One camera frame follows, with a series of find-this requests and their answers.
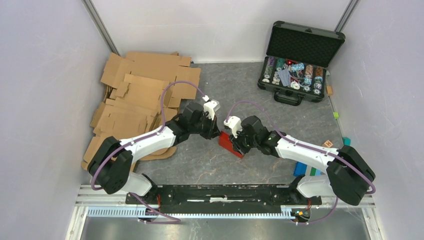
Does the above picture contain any wooden letter block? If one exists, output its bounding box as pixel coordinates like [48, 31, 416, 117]
[322, 140, 334, 148]

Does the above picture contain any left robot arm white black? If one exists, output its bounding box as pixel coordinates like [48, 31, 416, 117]
[87, 100, 220, 204]

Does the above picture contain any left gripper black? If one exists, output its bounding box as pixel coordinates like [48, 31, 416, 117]
[189, 112, 221, 140]

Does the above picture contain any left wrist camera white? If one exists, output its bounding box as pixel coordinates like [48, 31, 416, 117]
[202, 95, 221, 120]

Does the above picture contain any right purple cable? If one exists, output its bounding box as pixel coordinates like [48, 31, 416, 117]
[225, 100, 377, 226]

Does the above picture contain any stack of flat brown cardboard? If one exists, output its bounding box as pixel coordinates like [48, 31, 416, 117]
[81, 51, 201, 170]

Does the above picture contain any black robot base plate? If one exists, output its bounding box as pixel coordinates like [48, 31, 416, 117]
[141, 184, 322, 214]

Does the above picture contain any blue toy block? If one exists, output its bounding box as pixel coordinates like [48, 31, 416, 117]
[293, 162, 308, 177]

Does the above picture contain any small brown wooden block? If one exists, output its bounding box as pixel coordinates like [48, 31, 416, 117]
[326, 85, 333, 96]

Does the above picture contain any aluminium frame rail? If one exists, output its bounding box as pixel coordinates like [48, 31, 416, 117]
[64, 184, 385, 240]

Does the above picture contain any teal cube block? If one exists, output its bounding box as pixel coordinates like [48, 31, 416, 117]
[342, 136, 351, 146]

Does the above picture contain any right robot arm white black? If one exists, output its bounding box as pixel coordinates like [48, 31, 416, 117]
[224, 115, 376, 206]

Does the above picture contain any green toy block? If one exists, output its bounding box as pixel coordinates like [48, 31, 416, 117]
[309, 167, 322, 176]

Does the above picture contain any black poker chip case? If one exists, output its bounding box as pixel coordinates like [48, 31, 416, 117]
[257, 21, 346, 106]

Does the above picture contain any purple cable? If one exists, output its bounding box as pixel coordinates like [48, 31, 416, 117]
[225, 100, 377, 226]
[90, 80, 208, 191]

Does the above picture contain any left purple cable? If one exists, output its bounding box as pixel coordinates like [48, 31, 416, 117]
[90, 80, 208, 191]

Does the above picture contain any red paper box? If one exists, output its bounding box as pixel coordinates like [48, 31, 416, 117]
[218, 131, 244, 159]

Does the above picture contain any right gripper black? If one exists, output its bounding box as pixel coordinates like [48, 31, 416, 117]
[228, 126, 259, 156]

